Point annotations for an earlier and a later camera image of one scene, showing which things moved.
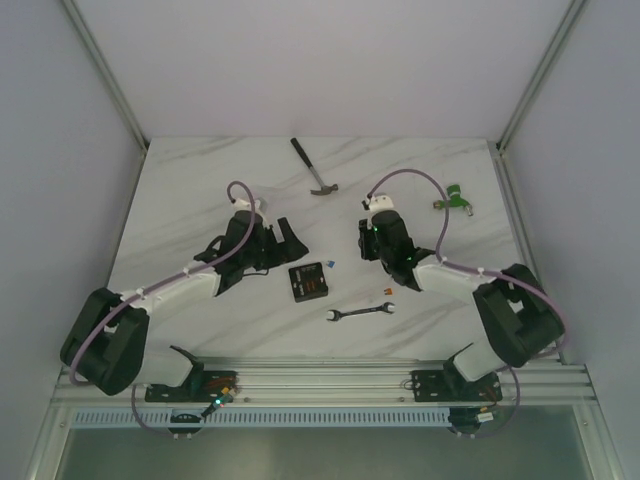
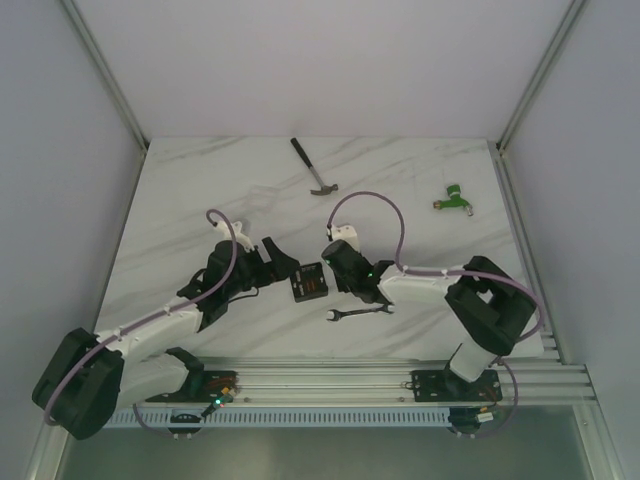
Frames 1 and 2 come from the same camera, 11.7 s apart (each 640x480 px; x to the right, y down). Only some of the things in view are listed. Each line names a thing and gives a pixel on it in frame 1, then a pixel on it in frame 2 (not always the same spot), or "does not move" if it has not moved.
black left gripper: x=273 y=243 -> x=267 y=265
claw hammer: x=324 y=189 does not move
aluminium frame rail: x=105 y=69 does not move
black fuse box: x=308 y=282 does not move
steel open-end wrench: x=336 y=315 does not move
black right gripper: x=365 y=231 -> x=341 y=285
